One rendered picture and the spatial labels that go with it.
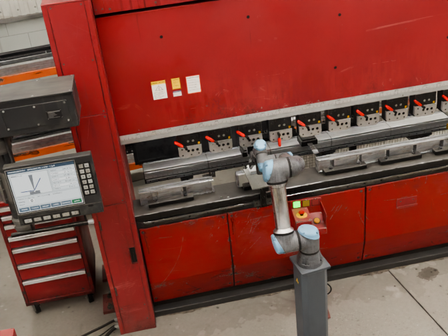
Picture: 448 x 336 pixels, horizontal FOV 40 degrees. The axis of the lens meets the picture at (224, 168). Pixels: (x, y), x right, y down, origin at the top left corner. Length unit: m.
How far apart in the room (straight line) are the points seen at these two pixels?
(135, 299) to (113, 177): 0.95
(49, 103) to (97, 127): 0.51
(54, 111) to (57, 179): 0.37
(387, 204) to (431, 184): 0.34
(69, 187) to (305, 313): 1.55
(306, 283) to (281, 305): 0.92
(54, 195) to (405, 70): 2.31
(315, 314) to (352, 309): 0.74
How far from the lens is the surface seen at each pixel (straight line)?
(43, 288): 4.64
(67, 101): 3.13
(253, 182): 3.91
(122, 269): 4.08
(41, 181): 3.31
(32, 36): 7.88
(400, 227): 4.58
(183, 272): 4.28
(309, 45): 3.83
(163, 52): 3.65
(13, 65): 5.37
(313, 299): 3.66
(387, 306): 4.48
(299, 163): 3.33
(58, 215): 3.40
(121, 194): 3.77
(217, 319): 4.40
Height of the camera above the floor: 3.00
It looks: 29 degrees down
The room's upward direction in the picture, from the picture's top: 6 degrees counter-clockwise
